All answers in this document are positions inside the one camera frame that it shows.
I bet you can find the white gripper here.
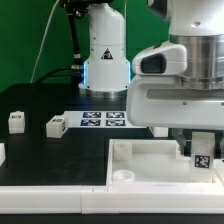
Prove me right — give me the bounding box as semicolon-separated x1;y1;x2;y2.
126;75;224;157

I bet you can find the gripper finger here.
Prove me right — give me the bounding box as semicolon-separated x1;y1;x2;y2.
215;131;224;159

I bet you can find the white square tabletop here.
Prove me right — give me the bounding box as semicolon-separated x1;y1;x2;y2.
106;139;224;185

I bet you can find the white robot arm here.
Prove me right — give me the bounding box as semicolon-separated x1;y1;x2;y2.
128;0;224;130

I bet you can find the white sheet with AprilTags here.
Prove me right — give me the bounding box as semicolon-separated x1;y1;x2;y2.
63;110;148;130

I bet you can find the white U-shaped obstacle fence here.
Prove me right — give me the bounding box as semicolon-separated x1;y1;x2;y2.
0;142;224;215

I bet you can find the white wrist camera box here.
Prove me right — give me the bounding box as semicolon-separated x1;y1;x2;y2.
132;41;187;76

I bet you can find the black cable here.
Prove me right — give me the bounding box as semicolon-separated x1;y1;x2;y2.
34;66;84;84

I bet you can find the white cable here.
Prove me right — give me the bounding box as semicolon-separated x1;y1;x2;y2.
29;0;63;84

